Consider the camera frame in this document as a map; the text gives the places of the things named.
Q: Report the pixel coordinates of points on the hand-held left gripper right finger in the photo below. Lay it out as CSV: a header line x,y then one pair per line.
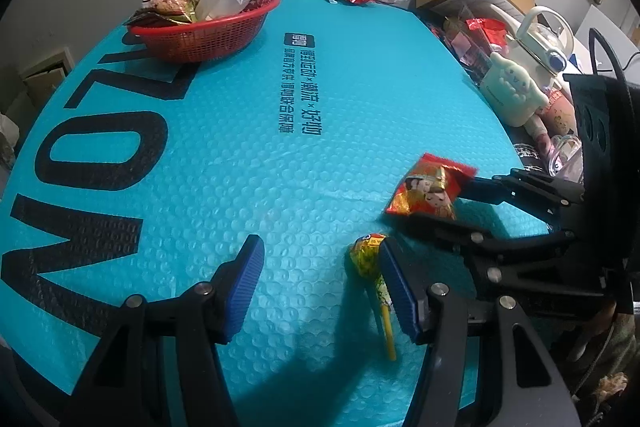
x,y
400,292

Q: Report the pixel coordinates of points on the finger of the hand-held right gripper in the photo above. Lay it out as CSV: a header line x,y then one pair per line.
x,y
525,192
500,252

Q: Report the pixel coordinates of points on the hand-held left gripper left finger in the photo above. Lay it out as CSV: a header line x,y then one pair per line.
x,y
245,287

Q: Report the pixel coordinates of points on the yellow lollipop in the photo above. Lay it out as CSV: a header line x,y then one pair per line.
x,y
367,257

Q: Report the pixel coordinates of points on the small red candy packet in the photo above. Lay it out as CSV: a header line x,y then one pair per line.
x,y
425,187

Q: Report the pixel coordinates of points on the red plastic basket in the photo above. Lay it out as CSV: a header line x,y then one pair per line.
x,y
200,39

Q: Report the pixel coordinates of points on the clear plastic cup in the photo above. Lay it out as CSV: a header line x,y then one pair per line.
x,y
565,154

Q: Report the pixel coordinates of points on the pink printed cup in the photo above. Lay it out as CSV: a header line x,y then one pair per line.
x,y
557,112

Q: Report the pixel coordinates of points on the white board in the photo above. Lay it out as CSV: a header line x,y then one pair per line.
x,y
607,32

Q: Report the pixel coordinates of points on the pale green plush toy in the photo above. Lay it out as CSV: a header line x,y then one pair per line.
x,y
510,89

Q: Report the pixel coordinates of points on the white kettle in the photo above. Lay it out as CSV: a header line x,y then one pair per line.
x,y
542,42

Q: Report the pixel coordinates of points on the teal bubble mat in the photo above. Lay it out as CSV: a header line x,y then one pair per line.
x,y
250,157

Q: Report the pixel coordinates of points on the red gift packet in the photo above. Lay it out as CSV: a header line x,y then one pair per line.
x,y
487,32

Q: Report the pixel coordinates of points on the wall access panel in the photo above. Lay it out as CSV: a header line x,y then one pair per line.
x,y
45,82

